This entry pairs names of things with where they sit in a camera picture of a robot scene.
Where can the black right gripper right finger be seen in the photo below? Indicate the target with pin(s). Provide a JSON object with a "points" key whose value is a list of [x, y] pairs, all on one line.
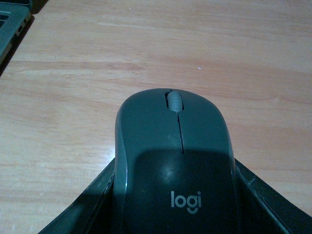
{"points": [[264, 210]]}

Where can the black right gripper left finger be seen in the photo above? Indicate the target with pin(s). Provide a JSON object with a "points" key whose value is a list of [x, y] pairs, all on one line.
{"points": [[91, 212]]}

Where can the grey Logitech wireless mouse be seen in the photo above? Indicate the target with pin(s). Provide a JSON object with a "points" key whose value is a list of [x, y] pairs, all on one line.
{"points": [[174, 167]]}

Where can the grey laptop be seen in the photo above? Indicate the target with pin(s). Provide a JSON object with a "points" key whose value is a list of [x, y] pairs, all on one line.
{"points": [[14, 15]]}

